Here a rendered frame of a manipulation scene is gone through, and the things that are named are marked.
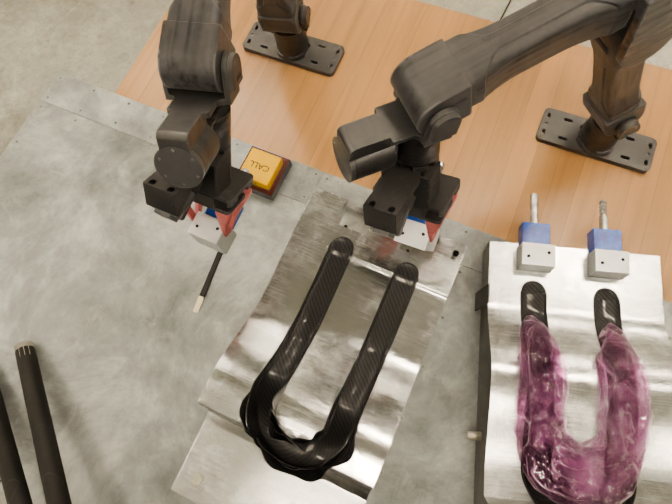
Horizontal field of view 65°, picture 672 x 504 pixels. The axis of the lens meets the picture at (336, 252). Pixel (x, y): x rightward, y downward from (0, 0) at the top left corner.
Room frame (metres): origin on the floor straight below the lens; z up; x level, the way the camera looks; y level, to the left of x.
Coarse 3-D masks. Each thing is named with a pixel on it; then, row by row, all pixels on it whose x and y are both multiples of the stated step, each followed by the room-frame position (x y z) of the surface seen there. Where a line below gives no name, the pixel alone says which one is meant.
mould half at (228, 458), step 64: (320, 192) 0.37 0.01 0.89; (320, 256) 0.27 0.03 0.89; (384, 256) 0.24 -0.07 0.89; (448, 256) 0.22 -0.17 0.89; (256, 320) 0.18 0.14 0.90; (320, 384) 0.07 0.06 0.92; (384, 384) 0.06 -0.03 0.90; (192, 448) 0.02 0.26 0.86; (256, 448) 0.01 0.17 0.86; (384, 448) -0.03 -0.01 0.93
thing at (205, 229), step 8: (208, 208) 0.35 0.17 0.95; (200, 216) 0.34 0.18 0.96; (208, 216) 0.33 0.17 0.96; (192, 224) 0.33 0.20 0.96; (200, 224) 0.33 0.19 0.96; (208, 224) 0.32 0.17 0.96; (216, 224) 0.32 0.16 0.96; (192, 232) 0.32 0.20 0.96; (200, 232) 0.31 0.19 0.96; (208, 232) 0.31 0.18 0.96; (216, 232) 0.31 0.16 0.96; (232, 232) 0.32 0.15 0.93; (200, 240) 0.31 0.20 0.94; (208, 240) 0.30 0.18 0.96; (216, 240) 0.30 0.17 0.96; (224, 240) 0.30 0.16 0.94; (232, 240) 0.31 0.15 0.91; (216, 248) 0.30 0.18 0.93; (224, 248) 0.29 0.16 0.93
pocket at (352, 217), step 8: (344, 208) 0.34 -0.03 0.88; (352, 208) 0.34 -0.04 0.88; (360, 208) 0.34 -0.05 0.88; (344, 216) 0.33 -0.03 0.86; (352, 216) 0.33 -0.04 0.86; (360, 216) 0.33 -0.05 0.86; (344, 224) 0.32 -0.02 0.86; (352, 224) 0.32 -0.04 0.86; (360, 224) 0.31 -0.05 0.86; (360, 232) 0.30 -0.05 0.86
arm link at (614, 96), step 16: (624, 32) 0.35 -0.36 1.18; (608, 48) 0.35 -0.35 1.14; (608, 64) 0.36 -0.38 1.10; (640, 64) 0.37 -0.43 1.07; (592, 80) 0.41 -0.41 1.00; (608, 80) 0.37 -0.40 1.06; (624, 80) 0.37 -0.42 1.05; (640, 80) 0.38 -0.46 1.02; (592, 96) 0.40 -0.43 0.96; (608, 96) 0.37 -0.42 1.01; (624, 96) 0.37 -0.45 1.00; (640, 96) 0.38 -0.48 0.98; (592, 112) 0.40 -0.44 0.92; (608, 112) 0.37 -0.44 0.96; (624, 112) 0.37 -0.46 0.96; (640, 112) 0.37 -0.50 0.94; (608, 128) 0.36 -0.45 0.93
